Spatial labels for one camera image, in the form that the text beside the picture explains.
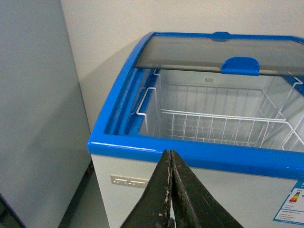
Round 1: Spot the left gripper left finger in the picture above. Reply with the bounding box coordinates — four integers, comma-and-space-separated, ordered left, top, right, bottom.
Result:
121, 150, 171, 228

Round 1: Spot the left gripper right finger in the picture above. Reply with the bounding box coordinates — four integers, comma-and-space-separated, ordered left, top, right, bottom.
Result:
170, 150, 243, 228

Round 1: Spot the silver brand nameplate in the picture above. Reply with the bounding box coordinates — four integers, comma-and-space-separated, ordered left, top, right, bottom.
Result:
110, 174, 149, 189

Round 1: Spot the energy label sticker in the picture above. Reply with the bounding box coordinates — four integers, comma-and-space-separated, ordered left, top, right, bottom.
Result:
273, 180, 304, 226

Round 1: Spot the white chest freezer blue rim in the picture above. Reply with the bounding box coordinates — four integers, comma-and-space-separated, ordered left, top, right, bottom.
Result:
87, 32, 304, 228

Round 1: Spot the grey upright cabinet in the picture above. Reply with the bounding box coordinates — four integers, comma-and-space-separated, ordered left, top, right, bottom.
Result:
0, 0, 90, 228

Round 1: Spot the glass sliding freezer lid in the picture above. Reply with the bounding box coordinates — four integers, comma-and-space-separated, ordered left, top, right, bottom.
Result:
135, 32, 304, 77

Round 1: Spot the white wire freezer basket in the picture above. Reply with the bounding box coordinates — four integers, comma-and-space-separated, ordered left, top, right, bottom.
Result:
135, 70, 304, 152

